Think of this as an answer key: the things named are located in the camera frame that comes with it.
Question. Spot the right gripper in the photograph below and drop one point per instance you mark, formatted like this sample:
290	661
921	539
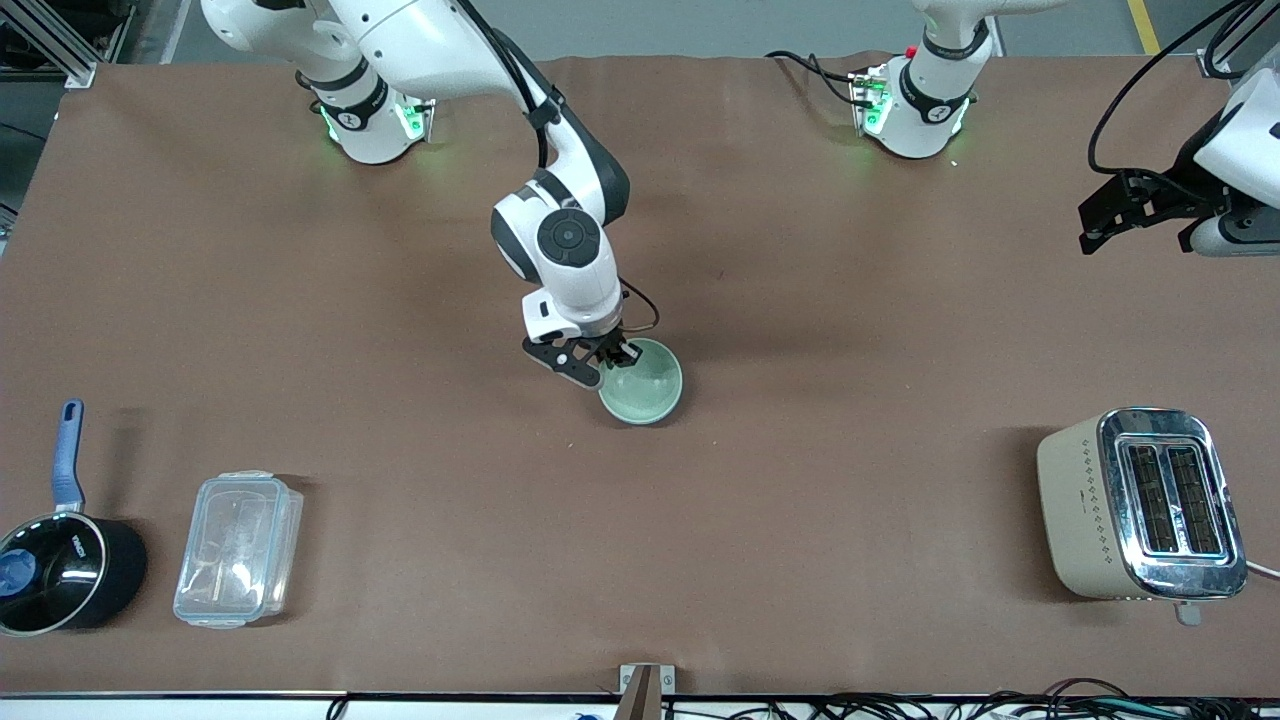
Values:
607	345

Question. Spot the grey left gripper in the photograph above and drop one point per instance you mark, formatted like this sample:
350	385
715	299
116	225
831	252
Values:
1183	188

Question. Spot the green bowl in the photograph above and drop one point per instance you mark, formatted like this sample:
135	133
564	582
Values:
650	402

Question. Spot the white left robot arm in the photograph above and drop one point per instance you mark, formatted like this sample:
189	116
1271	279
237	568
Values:
930	100

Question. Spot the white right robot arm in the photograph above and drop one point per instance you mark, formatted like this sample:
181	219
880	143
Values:
570	240

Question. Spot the brown table cover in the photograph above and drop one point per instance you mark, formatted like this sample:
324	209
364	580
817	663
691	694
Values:
800	500

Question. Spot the cream and chrome toaster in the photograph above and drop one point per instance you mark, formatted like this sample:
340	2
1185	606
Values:
1080	510

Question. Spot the clear plastic lidded container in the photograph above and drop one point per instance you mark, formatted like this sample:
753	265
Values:
238	550

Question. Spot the metal table clamp bracket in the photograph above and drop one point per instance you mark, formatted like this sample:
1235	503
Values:
645	690

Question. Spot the aluminium frame profile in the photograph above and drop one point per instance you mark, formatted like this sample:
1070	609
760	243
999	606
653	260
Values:
70	45

